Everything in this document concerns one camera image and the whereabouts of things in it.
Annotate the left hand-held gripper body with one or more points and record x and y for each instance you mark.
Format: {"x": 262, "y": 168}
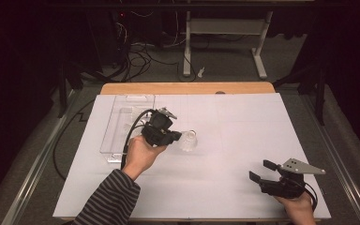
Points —
{"x": 157, "y": 134}

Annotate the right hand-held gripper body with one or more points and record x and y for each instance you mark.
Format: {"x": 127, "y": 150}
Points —
{"x": 298, "y": 168}

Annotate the clear plastic bin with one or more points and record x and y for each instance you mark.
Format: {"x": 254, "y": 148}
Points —
{"x": 115, "y": 131}

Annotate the person's left hand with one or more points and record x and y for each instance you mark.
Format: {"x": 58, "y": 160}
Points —
{"x": 140, "y": 156}

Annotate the person's right hand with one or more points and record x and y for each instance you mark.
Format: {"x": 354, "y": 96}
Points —
{"x": 298, "y": 208}

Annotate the white paper sheet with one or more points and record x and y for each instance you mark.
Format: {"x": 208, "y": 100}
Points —
{"x": 247, "y": 140}

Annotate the small white floor object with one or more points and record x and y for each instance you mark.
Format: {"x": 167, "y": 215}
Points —
{"x": 201, "y": 72}

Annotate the black stand leg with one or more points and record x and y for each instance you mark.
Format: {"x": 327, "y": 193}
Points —
{"x": 63, "y": 93}
{"x": 319, "y": 100}

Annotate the dark computer tower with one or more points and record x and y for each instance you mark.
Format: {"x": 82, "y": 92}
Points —
{"x": 106, "y": 37}

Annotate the aluminium floor rail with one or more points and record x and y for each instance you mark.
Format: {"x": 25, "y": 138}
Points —
{"x": 340, "y": 175}
{"x": 34, "y": 168}

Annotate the white metal stand frame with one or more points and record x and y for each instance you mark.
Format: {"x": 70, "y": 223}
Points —
{"x": 225, "y": 26}

